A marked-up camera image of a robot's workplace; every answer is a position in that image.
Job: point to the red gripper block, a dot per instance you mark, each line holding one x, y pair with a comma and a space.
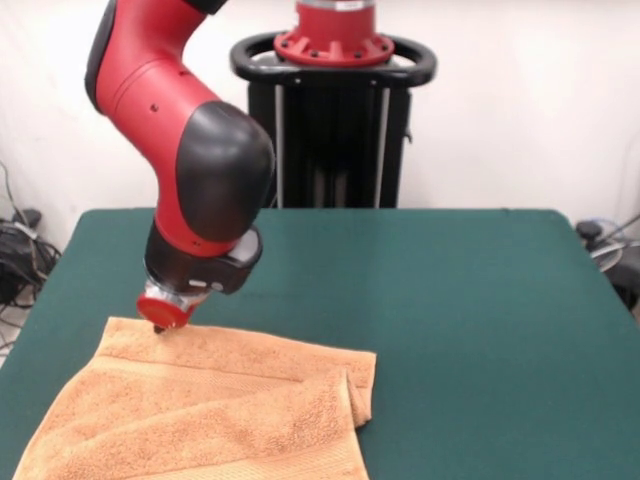
160, 311

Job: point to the orange-brown terry towel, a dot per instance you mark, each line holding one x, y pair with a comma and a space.
200, 410

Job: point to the red robot base column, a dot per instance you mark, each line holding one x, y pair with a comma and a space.
335, 35

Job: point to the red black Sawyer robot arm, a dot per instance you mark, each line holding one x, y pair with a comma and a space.
200, 165

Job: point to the dark green table cloth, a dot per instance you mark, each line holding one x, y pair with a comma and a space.
450, 300

